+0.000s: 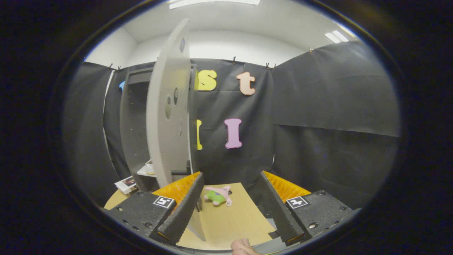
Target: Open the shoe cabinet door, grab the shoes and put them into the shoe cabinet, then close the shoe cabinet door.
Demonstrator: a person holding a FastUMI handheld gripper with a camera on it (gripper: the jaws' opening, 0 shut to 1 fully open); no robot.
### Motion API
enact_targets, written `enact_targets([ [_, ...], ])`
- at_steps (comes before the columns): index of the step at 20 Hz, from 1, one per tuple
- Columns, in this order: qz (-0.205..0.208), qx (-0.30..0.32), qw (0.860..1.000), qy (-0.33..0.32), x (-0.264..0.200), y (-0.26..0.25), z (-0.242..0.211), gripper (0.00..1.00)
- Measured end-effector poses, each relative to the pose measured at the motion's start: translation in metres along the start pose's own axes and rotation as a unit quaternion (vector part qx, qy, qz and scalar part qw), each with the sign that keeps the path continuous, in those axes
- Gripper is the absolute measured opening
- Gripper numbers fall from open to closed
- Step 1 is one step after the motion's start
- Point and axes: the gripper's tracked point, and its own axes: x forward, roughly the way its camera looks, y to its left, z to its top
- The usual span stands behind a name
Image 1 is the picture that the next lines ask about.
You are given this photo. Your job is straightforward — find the small ceiling light panel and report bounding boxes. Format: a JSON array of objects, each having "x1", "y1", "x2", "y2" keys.
[{"x1": 325, "y1": 30, "x2": 349, "y2": 44}]

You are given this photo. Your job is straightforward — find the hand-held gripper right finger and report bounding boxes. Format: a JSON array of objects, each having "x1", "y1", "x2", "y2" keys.
[{"x1": 261, "y1": 171, "x2": 362, "y2": 245}]

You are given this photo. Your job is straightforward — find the black backdrop cloth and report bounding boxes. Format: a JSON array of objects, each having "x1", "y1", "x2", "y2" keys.
[{"x1": 62, "y1": 41, "x2": 400, "y2": 209}]

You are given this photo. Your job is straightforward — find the white book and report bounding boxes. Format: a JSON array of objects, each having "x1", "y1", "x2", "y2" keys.
[{"x1": 114, "y1": 176, "x2": 138, "y2": 195}]

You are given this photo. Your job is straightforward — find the pink and green plush toy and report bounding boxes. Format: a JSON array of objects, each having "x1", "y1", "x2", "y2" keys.
[{"x1": 203, "y1": 185, "x2": 233, "y2": 207}]

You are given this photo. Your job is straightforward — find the grey shoe cabinet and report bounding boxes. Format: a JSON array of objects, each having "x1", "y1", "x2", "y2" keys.
[{"x1": 119, "y1": 64, "x2": 199, "y2": 193}]

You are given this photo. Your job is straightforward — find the long ceiling light panel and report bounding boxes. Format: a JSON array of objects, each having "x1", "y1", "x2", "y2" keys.
[{"x1": 169, "y1": 0, "x2": 260, "y2": 9}]

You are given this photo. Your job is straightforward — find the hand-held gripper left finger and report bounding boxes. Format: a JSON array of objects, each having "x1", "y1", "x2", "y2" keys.
[{"x1": 103, "y1": 172, "x2": 205, "y2": 245}]

